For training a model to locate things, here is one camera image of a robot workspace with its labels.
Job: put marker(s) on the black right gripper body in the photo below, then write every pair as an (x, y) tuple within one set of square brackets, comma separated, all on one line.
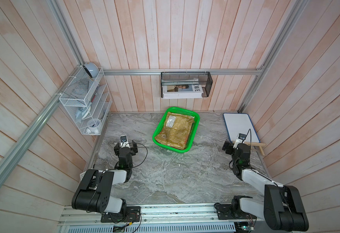
[(230, 150)]

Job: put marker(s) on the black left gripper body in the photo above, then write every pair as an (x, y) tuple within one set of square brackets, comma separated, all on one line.
[(133, 150)]

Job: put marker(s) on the gold chip bag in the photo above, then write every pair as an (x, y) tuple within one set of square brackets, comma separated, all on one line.
[(175, 131)]

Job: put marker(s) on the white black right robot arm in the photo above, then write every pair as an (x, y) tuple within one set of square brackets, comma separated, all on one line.
[(282, 207)]

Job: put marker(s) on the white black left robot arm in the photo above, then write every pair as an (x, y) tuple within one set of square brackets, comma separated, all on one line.
[(94, 191)]

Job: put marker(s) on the green plastic basket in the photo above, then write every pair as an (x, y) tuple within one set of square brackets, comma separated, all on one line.
[(193, 129)]

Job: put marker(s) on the white tape roll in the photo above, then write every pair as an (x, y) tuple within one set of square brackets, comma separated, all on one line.
[(94, 124)]

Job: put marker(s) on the white calculator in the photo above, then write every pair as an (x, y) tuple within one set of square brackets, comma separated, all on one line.
[(82, 175)]

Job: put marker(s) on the white LOEWE book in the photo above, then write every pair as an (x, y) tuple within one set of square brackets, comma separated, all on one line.
[(182, 89)]

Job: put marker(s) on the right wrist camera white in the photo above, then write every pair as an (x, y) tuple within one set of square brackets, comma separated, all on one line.
[(240, 139)]

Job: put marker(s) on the white board blue frame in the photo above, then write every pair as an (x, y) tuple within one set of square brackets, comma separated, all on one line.
[(239, 124)]

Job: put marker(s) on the white wire wall rack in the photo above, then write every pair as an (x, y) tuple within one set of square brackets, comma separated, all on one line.
[(84, 98)]

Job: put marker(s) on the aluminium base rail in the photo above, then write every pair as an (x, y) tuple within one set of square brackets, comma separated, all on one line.
[(160, 218)]

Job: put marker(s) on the black mesh wall shelf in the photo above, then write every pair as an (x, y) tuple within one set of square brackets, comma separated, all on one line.
[(205, 79)]

